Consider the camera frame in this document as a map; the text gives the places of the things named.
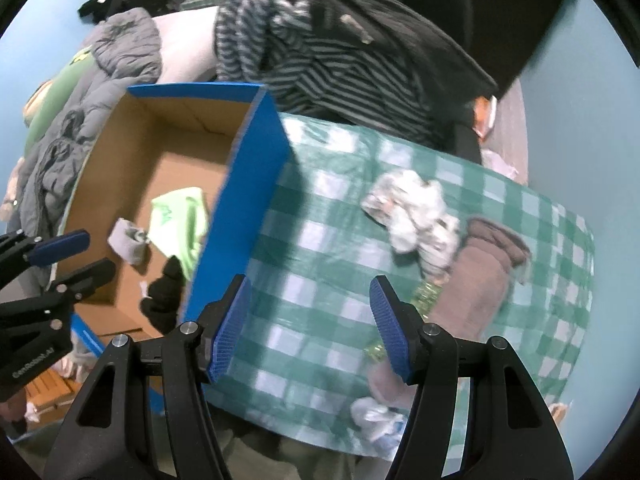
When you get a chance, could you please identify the green bead necklace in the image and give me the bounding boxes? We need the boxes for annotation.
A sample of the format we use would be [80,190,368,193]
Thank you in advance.
[362,280,443,361]

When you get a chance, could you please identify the green plush pillow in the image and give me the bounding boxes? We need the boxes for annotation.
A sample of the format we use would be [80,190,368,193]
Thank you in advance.
[22,45,96,146]

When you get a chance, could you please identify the light green cloth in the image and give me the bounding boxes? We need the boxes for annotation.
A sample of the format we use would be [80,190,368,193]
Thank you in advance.
[150,187,211,281]

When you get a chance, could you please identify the small white sock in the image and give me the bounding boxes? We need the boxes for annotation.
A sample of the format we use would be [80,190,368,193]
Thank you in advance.
[107,217,151,266]

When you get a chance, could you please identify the dark grey fleece robe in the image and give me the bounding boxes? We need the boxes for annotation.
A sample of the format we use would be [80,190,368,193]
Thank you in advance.
[235,0,501,126]

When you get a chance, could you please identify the black sock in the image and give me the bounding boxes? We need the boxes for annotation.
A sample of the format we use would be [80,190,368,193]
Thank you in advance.
[139,256,187,333]

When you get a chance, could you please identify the grey puffer jacket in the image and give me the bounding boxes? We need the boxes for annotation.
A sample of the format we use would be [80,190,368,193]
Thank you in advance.
[10,7,163,281]

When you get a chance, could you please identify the brown-grey fleece sock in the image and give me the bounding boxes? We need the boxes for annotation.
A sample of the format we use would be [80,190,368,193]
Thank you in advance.
[367,217,531,406]

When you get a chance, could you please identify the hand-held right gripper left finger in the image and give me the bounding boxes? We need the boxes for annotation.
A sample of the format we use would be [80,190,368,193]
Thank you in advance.
[42,274,253,480]

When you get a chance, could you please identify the person's left hand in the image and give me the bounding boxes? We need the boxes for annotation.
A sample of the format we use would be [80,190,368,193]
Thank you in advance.
[0,392,27,428]

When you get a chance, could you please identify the white and blue socks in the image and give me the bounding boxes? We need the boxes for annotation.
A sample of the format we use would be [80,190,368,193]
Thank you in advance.
[350,396,408,448]

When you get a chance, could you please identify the white pillow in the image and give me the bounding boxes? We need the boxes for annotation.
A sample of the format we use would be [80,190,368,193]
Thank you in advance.
[150,5,221,86]

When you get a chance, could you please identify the white crumpled socks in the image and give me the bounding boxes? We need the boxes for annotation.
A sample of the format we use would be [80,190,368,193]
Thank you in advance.
[361,169,446,255]
[417,212,461,283]

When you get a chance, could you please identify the orange snack bag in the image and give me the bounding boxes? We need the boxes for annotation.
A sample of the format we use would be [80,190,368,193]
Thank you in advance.
[470,95,501,141]

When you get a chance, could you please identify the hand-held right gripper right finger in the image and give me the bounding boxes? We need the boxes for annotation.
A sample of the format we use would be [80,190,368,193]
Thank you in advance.
[369,275,573,480]

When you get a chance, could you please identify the grey striped sweater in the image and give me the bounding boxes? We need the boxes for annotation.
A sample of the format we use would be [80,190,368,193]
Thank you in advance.
[215,0,446,148]

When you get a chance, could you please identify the blue cardboard box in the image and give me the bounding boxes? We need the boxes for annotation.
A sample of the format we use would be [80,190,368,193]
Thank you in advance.
[62,82,293,411]

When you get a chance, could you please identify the green checkered tablecloth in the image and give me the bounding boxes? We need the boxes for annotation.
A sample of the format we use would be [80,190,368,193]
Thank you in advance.
[200,110,596,463]

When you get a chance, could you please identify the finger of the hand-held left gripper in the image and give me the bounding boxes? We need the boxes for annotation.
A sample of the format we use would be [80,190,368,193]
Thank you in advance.
[0,229,91,283]
[30,258,117,311]

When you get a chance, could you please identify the black hanging garment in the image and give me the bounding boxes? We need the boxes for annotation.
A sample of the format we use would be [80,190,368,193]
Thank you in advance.
[465,0,576,91]

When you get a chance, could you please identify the white cloth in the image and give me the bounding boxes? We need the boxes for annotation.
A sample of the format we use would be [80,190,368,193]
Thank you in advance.
[480,147,518,181]

